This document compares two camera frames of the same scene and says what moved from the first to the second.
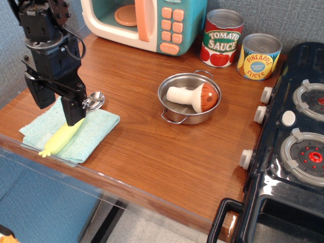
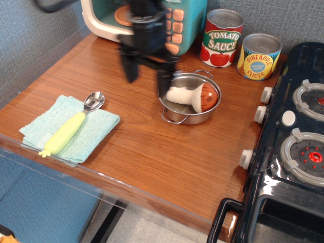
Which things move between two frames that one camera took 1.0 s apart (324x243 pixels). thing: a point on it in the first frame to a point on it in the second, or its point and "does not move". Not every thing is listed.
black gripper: (55, 63) to (148, 44)
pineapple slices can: (258, 56) does not move
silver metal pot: (176, 112) does not move
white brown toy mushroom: (202, 99) does not move
